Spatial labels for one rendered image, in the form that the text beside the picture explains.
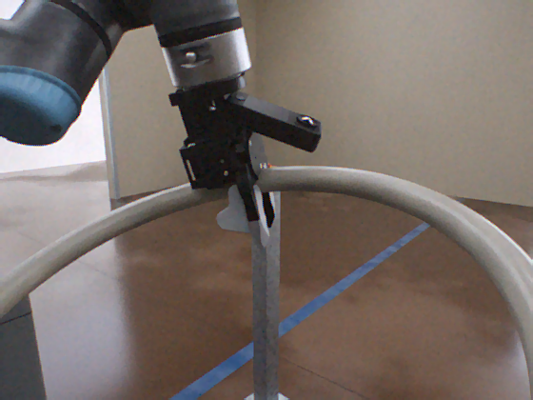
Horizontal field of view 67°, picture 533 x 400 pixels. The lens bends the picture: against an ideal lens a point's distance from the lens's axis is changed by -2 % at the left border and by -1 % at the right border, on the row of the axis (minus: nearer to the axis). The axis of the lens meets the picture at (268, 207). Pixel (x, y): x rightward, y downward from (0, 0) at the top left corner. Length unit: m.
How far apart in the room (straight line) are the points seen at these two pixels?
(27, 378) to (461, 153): 5.75
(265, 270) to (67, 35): 1.29
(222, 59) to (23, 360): 1.05
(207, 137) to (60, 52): 0.17
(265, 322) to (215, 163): 1.28
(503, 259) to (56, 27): 0.42
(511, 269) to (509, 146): 5.84
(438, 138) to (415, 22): 1.65
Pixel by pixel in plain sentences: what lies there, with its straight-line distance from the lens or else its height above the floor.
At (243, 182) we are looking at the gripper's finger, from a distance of 0.46.
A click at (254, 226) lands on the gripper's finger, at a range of 0.49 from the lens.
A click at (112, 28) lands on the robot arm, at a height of 1.40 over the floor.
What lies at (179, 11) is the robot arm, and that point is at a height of 1.41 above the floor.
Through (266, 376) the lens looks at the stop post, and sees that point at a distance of 1.85.
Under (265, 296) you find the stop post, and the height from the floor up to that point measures 0.57.
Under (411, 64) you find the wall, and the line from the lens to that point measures 6.47.
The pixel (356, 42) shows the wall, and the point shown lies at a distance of 6.86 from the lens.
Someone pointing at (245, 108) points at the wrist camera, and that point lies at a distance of 0.46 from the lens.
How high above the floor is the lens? 1.33
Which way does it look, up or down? 15 degrees down
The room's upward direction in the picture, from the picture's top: straight up
